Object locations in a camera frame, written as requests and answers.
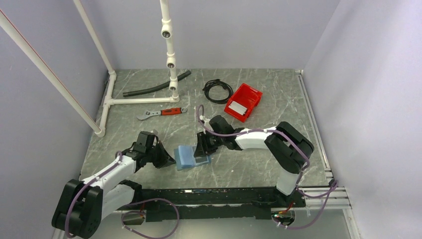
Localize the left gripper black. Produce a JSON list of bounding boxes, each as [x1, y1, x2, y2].
[[146, 140, 176, 168]]

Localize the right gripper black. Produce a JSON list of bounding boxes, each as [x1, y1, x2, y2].
[[194, 130, 224, 158]]

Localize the blue card holder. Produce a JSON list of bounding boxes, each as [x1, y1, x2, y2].
[[174, 145, 211, 171]]

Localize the red plastic bin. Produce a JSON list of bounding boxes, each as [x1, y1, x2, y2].
[[224, 83, 263, 122]]

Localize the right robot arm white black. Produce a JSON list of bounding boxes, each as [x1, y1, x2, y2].
[[193, 116, 315, 207]]

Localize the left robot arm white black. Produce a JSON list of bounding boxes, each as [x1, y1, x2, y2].
[[51, 131, 176, 239]]

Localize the white cards in bin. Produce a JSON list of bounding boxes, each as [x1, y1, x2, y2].
[[228, 101, 247, 116]]

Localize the red handled adjustable wrench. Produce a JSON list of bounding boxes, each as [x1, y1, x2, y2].
[[136, 108, 187, 120]]

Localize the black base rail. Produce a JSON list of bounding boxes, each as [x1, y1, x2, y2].
[[120, 186, 306, 222]]

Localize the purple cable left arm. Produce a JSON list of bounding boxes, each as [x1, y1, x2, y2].
[[64, 151, 180, 239]]

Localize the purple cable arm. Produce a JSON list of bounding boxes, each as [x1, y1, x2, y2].
[[196, 104, 339, 231], [64, 151, 180, 239]]

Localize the coiled black cable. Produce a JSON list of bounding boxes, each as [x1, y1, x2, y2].
[[202, 79, 234, 105]]

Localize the black rubber hose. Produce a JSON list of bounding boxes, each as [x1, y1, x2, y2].
[[122, 70, 192, 98]]

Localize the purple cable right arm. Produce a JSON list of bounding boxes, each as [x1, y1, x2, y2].
[[196, 104, 339, 231]]

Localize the white PVC pipe frame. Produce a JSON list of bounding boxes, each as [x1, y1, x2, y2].
[[0, 0, 180, 137]]

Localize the aluminium rail right side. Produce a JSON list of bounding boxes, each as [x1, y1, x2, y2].
[[295, 70, 352, 211]]

